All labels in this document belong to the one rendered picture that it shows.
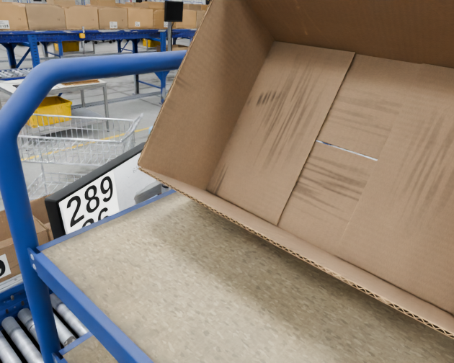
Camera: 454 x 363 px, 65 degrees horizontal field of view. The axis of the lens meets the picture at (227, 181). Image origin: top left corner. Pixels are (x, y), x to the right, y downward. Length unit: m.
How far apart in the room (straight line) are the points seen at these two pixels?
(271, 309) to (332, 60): 0.37
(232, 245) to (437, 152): 0.28
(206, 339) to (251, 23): 0.45
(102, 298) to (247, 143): 0.32
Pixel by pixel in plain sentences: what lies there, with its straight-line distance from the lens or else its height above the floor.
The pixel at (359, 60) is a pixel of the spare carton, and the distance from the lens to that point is 0.58.
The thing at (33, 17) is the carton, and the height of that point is 1.55.
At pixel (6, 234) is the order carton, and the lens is 2.09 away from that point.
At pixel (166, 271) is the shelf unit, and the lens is 0.45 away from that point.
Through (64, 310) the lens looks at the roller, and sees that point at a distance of 1.83.
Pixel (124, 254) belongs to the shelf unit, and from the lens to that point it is 0.48.
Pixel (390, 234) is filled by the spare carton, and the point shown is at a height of 1.79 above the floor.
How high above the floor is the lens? 2.04
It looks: 27 degrees down
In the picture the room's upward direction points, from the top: 5 degrees clockwise
